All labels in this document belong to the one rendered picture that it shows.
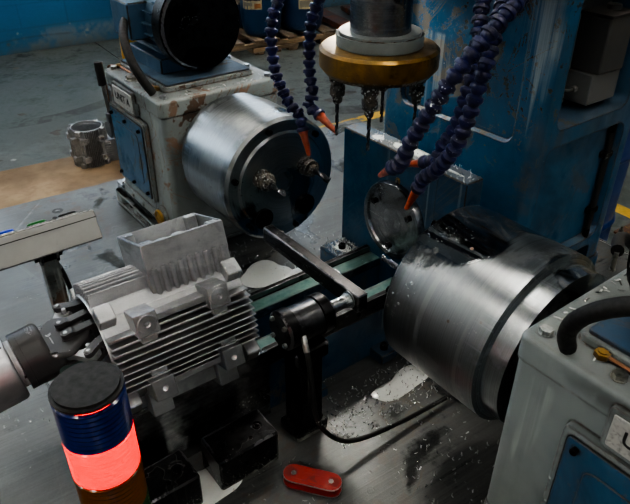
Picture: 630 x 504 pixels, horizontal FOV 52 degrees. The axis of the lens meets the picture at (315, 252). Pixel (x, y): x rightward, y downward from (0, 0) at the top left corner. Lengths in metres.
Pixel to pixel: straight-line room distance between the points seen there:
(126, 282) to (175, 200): 0.56
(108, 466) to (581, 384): 0.44
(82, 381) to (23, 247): 0.55
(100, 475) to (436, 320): 0.44
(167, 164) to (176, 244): 0.52
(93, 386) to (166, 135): 0.85
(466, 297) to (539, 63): 0.41
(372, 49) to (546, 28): 0.26
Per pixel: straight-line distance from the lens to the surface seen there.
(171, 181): 1.39
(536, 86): 1.06
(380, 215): 1.19
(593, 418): 0.71
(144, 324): 0.83
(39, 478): 1.08
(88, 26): 6.61
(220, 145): 1.21
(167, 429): 0.98
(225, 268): 0.88
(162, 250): 0.87
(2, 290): 1.50
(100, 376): 0.57
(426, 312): 0.84
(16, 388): 0.86
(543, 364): 0.71
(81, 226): 1.11
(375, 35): 0.96
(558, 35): 1.04
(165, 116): 1.34
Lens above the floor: 1.59
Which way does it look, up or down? 33 degrees down
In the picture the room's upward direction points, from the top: straight up
